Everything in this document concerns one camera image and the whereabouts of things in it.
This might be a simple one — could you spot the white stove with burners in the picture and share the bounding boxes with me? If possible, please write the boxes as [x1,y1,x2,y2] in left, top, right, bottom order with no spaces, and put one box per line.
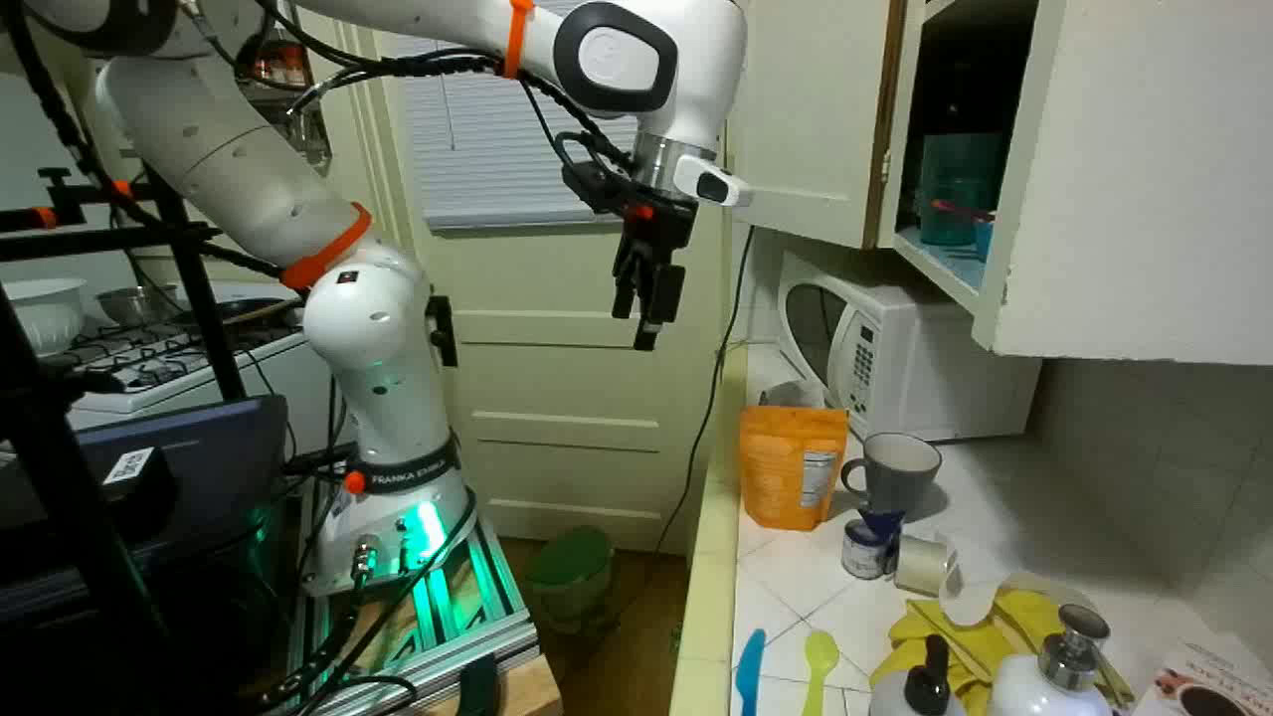
[52,290,312,430]

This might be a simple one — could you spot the white window blind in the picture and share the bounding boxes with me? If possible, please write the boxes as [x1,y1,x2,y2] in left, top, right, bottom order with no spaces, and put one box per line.
[381,31,635,241]

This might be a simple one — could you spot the white soap dispenser bottle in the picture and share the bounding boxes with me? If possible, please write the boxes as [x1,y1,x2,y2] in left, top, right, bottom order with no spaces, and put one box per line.
[988,602,1118,716]

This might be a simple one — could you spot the green plastic spoon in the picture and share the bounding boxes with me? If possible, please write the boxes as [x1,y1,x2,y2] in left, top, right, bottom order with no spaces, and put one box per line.
[799,625,842,716]

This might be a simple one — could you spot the small blue white can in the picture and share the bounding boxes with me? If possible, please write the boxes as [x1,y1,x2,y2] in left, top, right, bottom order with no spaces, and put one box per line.
[841,506,906,584]

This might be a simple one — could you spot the orange stand-up pouch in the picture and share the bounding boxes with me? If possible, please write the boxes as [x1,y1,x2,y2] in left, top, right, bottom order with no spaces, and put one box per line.
[738,404,850,538]

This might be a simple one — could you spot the dark blue box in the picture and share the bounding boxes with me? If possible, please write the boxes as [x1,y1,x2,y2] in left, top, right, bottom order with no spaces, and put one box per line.
[0,390,292,591]

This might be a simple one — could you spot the green plastic bucket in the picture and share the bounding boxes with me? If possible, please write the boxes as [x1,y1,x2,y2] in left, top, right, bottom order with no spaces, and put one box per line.
[524,522,622,638]

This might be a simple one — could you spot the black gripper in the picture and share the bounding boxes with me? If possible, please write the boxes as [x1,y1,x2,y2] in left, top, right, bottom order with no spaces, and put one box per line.
[608,197,700,355]

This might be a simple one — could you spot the white bowl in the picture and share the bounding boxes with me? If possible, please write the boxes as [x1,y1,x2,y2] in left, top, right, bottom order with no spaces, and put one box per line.
[0,276,90,359]

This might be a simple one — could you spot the yellow cloth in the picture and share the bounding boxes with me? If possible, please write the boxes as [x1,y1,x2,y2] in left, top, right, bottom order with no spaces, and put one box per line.
[869,583,1131,716]

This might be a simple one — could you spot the teal container in cabinet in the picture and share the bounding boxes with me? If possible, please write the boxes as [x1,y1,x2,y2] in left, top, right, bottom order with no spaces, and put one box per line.
[910,130,1004,262]

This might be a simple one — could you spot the black hanging cable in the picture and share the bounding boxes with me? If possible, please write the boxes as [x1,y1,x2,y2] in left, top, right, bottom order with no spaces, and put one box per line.
[649,225,760,552]

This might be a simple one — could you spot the open white cabinet door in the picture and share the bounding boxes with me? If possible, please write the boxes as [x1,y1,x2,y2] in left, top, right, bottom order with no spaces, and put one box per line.
[984,0,1273,372]

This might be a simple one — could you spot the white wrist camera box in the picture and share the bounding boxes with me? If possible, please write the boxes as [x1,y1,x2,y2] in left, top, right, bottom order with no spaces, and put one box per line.
[665,152,755,211]

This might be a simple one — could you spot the closed white cabinet door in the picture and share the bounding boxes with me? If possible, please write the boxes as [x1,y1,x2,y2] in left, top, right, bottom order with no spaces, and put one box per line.
[723,0,897,255]

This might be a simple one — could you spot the printed magazine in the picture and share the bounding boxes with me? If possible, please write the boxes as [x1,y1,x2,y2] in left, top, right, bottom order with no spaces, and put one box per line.
[1134,638,1273,716]

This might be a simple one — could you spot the white microwave oven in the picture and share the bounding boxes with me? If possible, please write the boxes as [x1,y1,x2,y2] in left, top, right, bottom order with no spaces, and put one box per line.
[773,247,1048,447]

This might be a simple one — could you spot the black metal stand frame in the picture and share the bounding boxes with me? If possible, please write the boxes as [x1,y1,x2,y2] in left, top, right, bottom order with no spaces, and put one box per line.
[0,162,254,716]

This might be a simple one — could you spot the aluminium robot base mount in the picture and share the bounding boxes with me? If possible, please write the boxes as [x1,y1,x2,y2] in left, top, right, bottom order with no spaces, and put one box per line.
[269,511,544,716]

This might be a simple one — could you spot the grey ceramic mug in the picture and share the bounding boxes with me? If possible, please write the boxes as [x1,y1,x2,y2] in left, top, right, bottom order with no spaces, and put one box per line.
[834,430,946,526]

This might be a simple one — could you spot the blue plastic spatula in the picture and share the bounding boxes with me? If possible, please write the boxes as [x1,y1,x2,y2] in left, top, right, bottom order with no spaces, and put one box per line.
[731,625,773,716]

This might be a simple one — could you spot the white panelled room door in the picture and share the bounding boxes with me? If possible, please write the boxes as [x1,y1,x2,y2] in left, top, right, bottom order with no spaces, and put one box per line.
[353,26,747,549]

